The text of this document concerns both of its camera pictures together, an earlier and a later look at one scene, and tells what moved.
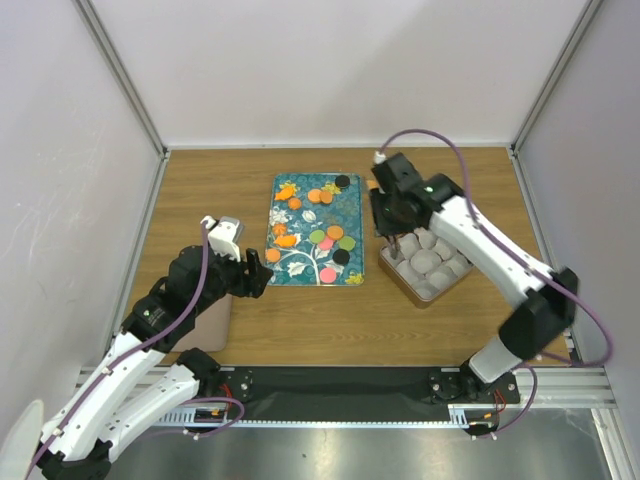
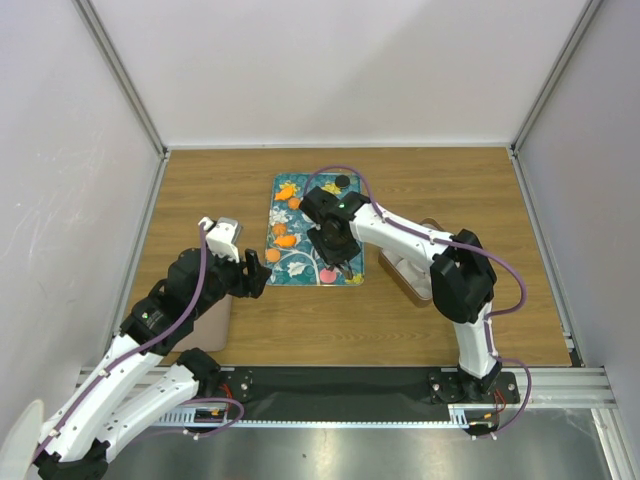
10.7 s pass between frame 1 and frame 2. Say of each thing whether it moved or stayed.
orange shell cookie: stayed
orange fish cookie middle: stayed
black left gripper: stayed
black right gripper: moved
